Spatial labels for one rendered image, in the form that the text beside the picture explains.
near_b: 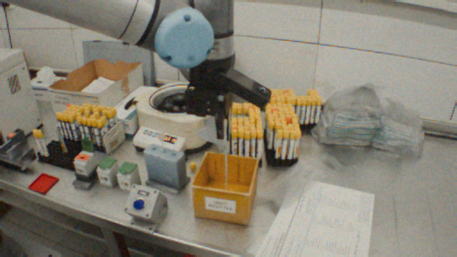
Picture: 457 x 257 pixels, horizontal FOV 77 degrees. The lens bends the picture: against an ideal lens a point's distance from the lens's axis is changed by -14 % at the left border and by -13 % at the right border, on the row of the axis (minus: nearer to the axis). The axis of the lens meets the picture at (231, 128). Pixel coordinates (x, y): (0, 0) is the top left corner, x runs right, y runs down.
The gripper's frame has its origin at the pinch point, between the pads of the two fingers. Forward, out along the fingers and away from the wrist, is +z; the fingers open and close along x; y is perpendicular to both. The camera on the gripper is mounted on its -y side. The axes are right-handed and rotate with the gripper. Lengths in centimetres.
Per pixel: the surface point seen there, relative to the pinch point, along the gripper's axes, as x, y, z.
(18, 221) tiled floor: -35, 145, 105
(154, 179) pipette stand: -2.9, 20.1, 16.2
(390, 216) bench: -2.2, -41.2, 17.5
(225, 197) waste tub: 6.3, -1.3, 9.5
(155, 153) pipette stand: -3.0, 18.7, 7.5
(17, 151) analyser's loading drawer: 0, 66, 13
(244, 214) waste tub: 6.3, -5.5, 13.9
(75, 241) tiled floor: -34, 97, 105
